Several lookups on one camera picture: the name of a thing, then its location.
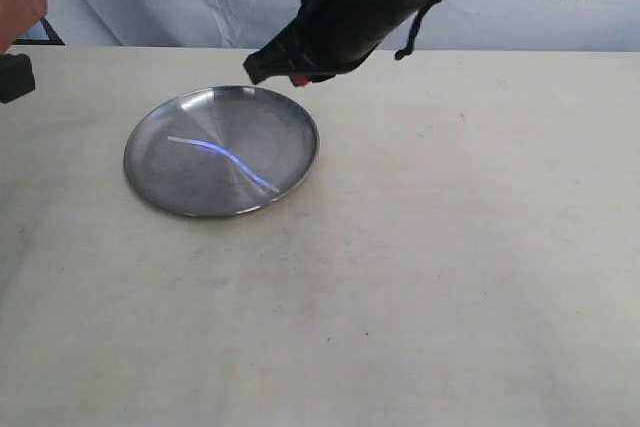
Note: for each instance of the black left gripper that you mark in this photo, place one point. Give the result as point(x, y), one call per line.
point(16, 71)

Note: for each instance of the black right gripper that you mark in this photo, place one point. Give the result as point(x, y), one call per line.
point(336, 38)

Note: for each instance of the white softbox panel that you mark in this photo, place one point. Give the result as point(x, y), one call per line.
point(41, 32)

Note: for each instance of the white fabric backdrop curtain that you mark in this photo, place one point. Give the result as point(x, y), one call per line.
point(580, 25)

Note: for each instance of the round silver metal plate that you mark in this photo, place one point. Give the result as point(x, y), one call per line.
point(220, 152)

